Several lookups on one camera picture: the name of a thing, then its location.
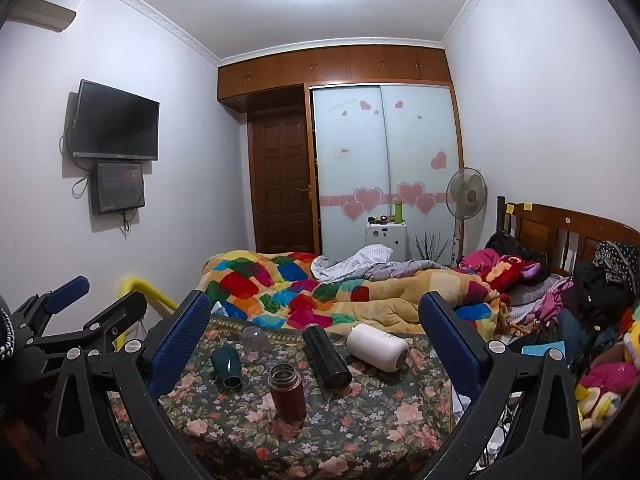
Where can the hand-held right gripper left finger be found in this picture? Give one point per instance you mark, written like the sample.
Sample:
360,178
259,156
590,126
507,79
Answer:
182,342

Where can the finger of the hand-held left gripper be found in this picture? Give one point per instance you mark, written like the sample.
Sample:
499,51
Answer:
125,308
67,290

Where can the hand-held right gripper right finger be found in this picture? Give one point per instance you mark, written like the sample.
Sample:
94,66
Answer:
450,342

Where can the black cup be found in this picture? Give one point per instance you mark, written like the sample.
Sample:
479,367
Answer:
326,359

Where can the dark green cup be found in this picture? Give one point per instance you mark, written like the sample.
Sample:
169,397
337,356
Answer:
225,364

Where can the clear glass cup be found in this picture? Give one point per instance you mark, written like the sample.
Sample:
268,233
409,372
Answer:
252,341

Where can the white cup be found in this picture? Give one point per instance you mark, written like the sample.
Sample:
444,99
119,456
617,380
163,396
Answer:
376,346

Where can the red thermos cup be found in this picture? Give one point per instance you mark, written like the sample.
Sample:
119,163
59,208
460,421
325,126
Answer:
288,397

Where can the yellow handrail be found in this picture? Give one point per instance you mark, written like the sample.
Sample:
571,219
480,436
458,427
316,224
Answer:
135,287

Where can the pink garment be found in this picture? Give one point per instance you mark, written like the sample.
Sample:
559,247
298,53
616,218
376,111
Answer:
477,260

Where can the red plush toy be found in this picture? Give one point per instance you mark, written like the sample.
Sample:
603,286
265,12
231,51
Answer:
507,269

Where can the blue notebook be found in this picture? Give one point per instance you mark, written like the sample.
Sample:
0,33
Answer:
544,349

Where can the dried twig bunch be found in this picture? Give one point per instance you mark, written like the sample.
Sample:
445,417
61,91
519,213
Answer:
431,250

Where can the black bag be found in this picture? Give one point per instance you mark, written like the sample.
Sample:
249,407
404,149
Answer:
502,244

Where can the floral cloth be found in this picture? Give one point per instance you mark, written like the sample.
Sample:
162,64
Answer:
370,425

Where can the small white cabinet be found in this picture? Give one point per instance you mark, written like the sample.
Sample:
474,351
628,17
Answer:
385,242

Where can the grey striped cloth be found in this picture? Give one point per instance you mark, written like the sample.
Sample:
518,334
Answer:
360,260

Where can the colourful patchwork blanket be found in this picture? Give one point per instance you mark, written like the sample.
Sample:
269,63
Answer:
300,285

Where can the green bottle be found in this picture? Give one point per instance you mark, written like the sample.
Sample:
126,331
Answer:
399,212

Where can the wooden headboard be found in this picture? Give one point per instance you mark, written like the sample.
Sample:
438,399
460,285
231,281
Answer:
545,230

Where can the standing fan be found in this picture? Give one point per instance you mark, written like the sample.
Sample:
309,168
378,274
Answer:
467,192

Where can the pink plush toy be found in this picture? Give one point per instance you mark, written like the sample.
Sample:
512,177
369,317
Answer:
607,377

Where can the black clothing pile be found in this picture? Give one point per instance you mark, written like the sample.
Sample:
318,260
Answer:
602,285

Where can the yellow plush toy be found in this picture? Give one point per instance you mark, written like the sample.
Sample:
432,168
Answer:
632,342

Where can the brown wooden door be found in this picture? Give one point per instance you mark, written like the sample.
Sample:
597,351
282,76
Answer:
280,185

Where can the polka dot cloth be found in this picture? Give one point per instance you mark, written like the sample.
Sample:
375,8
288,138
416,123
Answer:
617,257

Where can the heart sticker sliding wardrobe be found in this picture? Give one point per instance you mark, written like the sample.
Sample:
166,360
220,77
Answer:
385,160

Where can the air conditioner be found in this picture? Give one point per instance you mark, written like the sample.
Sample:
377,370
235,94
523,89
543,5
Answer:
45,14

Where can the wooden overhead cabinets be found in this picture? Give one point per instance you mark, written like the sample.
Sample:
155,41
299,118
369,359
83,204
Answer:
330,67

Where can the small wall monitor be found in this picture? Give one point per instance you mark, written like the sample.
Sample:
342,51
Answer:
119,187

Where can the wall television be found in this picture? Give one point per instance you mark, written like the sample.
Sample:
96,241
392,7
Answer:
117,120

